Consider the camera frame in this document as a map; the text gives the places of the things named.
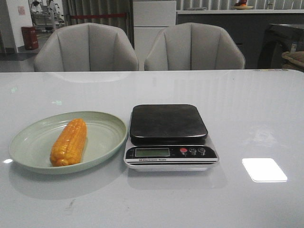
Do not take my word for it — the white drawer cabinet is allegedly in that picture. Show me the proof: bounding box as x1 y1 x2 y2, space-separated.
133 0 176 71

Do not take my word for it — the left grey upholstered chair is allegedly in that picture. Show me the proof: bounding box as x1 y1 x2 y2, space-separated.
34 23 139 72

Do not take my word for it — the light green plate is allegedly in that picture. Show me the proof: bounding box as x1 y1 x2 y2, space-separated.
9 111 127 174

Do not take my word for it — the dark glossy appliance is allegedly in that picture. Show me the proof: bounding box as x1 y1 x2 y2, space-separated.
257 24 304 69

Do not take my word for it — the black silver kitchen scale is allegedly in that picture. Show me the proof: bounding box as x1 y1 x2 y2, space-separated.
123 104 219 171

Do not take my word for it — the orange corn cob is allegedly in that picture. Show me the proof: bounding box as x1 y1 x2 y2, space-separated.
50 118 87 167

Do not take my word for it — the fruit plate on counter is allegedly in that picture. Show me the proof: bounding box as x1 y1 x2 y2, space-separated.
231 0 253 10

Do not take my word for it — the grey upholstered chair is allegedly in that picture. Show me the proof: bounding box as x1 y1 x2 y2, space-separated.
144 23 246 71
34 23 139 72

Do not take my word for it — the red trash bin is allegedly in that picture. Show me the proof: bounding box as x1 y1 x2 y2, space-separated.
21 26 38 50

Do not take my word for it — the dark grey counter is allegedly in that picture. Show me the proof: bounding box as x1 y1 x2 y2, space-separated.
176 10 304 69

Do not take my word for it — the right grey upholstered chair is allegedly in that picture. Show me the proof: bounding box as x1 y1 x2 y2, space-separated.
144 23 246 71

